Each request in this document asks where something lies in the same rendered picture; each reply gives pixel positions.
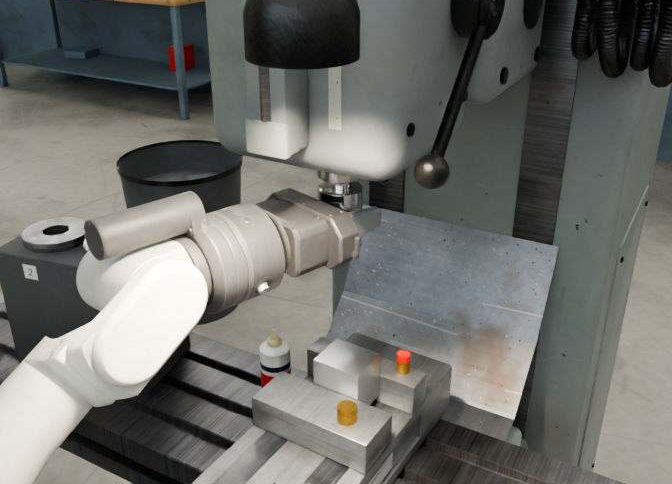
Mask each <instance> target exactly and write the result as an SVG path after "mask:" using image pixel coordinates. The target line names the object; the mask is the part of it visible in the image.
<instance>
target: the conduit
mask: <svg viewBox="0 0 672 484"><path fill-rule="evenodd" d="M577 2H578V3H577V4H576V5H577V7H576V11H575V13H576V14H575V15H574V16H575V18H574V22H573V23H574V24H573V30H572V36H571V37H572V38H571V51H572V55H573V56H574V57H575V58H576V59H577V60H586V59H588V58H589V57H591V56H592V55H593V54H594V52H595V51H596V49H598V56H599V62H600V66H601V69H602V71H603V73H604V74H605V75H606V76H607V77H609V78H617V77H619V76H621V75H622V74H623V73H624V71H625V69H626V67H627V64H628V59H629V55H630V60H629V61H630V67H631V68H632V69H633V70H634V71H643V70H645V69H647V68H648V67H649V70H648V71H649V78H650V82H651V84H653V85H654V86H656V87H657V88H660V87H667V86H668V85H669V84H671V83H672V0H621V1H620V3H621V4H620V5H618V4H619V1H618V0H577ZM638 4H639V5H638ZM619 6H620V8H618V7H619ZM637 8H638V9H637ZM636 11H637V12H638V13H637V12H636ZM618 13H619V14H618ZM636 15H637V17H636ZM635 18H636V19H635ZM635 20H636V21H635ZM634 21H635V22H634ZM635 23H636V25H635V26H634V24H635ZM634 27H635V29H634ZM633 30H635V31H634V32H633ZM633 33H634V35H633ZM632 36H634V38H632ZM632 39H633V43H632V48H631V42H632ZM630 48H631V49H632V50H631V49H630ZM630 50H631V54H630Z"/></svg>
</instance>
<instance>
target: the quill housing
mask: <svg viewBox="0 0 672 484"><path fill-rule="evenodd" d="M357 2H358V5H359V9H360V58H359V60H358V61H356V62H354V63H351V64H348V65H344V66H339V67H332V68H323V69H307V82H308V140H309V143H308V146H307V147H306V148H304V149H302V150H300V151H298V152H296V153H294V154H293V155H291V156H290V157H289V158H287V159H280V158H275V157H270V156H265V155H260V154H255V153H250V152H247V140H246V123H245V121H246V119H247V118H248V102H247V83H246V65H245V50H244V32H243V10H242V0H205V4H206V18H207V31H208V44H209V57H210V71H211V84H212V97H213V110H214V124H215V130H216V134H217V137H218V139H219V141H220V143H221V144H222V145H223V146H224V147H225V148H226V149H227V150H229V151H231V152H234V153H236V154H239V155H244V156H249V157H254V158H259V159H264V160H269V161H274V162H279V163H284V164H289V165H294V166H299V167H304V168H309V169H314V170H319V171H324V172H329V173H334V174H339V175H344V176H349V177H354V178H359V179H364V180H369V181H385V180H387V179H390V178H393V177H395V176H396V175H398V174H399V173H401V172H402V171H403V170H405V169H406V168H407V167H409V166H410V165H412V164H413V163H414V162H416V161H417V160H418V159H420V158H421V157H423V156H424V155H425V154H427V153H428V152H429V151H431V150H432V147H433V144H434V142H435V139H436V136H437V133H438V130H439V127H440V124H441V121H442V118H443V115H444V112H445V109H446V106H447V103H448V100H449V98H450V95H451V92H452V89H453V86H454V83H455V80H456V77H457V74H458V71H459V68H460V65H461V62H462V59H463V56H464V53H465V51H466V48H467V45H468V42H469V39H470V38H462V37H460V36H459V35H458V34H457V32H456V31H455V29H454V27H453V24H452V18H451V0H357Z"/></svg>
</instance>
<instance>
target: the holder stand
mask: <svg viewBox="0 0 672 484"><path fill-rule="evenodd" d="M85 222H86V221H85V220H83V219H79V218H73V217H60V218H49V219H47V220H43V221H39V222H37V223H35V224H32V225H30V226H28V227H27V228H26V229H25V230H24V231H23V232H22V235H20V236H18V237H16V238H15V239H13V240H11V241H10V242H8V243H6V244H4V245H3V246H1V247H0V285H1V289H2V293H3V297H4V302H5V306H6V310H7V315H8V319H9V323H10V328H11V332H12V336H13V341H14V345H15V349H16V354H17V358H18V362H19V363H21V362H22V361H23V360H24V359H25V358H26V357H27V356H28V354H29V353H30V352H31V351H32V350H33V349H34V348H35V347H36V346H37V345H38V344H39V342H40V341H41V340H42V339H43V338H44V337H45V336H47V337H48V338H51V339H56V338H59V337H61V336H63V335H65V334H67V333H69V332H71V331H73V330H75V329H77V328H79V327H81V326H84V325H85V324H87V323H89V322H92V320H93V319H94V318H95V317H96V316H97V315H98V314H99V313H100V312H101V311H99V310H97V309H95V308H93V307H91V306H89V305H88V304H87V303H86V302H85V301H84V300H83V299H82V297H81V296H80V294H79V291H78V289H77V284H76V275H77V270H78V266H79V264H80V262H81V260H82V258H83V257H84V256H85V254H86V253H87V252H88V251H89V248H88V245H87V243H86V239H85V235H84V224H85ZM189 349H190V336H189V335H188V336H187V337H186V339H185V340H184V341H183V342H182V343H181V345H180V346H179V347H178V348H177V349H176V351H175V352H174V353H173V354H172V356H171V357H170V358H169V359H168V360H167V362H166V363H165V364H164V365H163V367H162V368H161V369H160V370H159V371H158V372H157V374H156V375H155V376H153V377H152V379H151V380H150V381H149V382H148V383H147V385H146V386H145V387H144V388H143V390H142V391H141V393H146V394H148V393H150V392H151V390H152V389H153V388H154V387H155V386H156V385H157V384H158V383H159V382H160V381H161V379H162V378H163V377H164V376H165V375H166V374H167V373H168V372H169V371H170V370H171V369H172V367H173V366H174V365H175V364H176V363H177V362H178V361H179V360H180V359H181V358H182V356H183V355H184V354H185V353H186V352H187V351H188V350H189Z"/></svg>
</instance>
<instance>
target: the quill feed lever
mask: <svg viewBox="0 0 672 484"><path fill-rule="evenodd" d="M504 6H505V0H451V18H452V24H453V27H454V29H455V31H456V32H457V34H458V35H459V36H460V37H462V38H470V39H469V42H468V45H467V48H466V51H465V53H464V56H463V59H462V62H461V65H460V68H459V71H458V74H457V77H456V80H455V83H454V86H453V89H452V92H451V95H450V98H449V100H448V103H447V106H446V109H445V112H444V115H443V118H442V121H441V124H440V127H439V130H438V133H437V136H436V139H435V142H434V144H433V147H432V150H431V153H430V154H428V155H425V156H423V157H421V158H420V159H419V160H418V161H417V163H416V164H415V167H414V177H415V180H416V181H417V183H418V184H419V185H420V186H421V187H423V188H425V189H429V190H434V189H438V188H440V187H442V186H443V185H444V184H445V183H446V182H447V180H448V178H449V173H450V170H449V166H448V163H447V162H446V160H445V159H444V156H445V153H446V150H447V147H448V144H449V141H450V138H451V135H452V132H453V129H454V126H455V123H456V120H457V117H458V114H459V111H460V108H461V105H462V102H463V99H464V96H465V93H466V90H467V87H468V85H469V82H470V79H471V76H472V73H473V70H474V67H475V64H476V61H477V58H478V55H479V52H480V49H481V46H482V43H483V40H487V39H489V38H490V37H491V35H493V34H494V33H495V32H496V31H497V29H498V27H499V24H500V22H501V19H502V15H503V11H504Z"/></svg>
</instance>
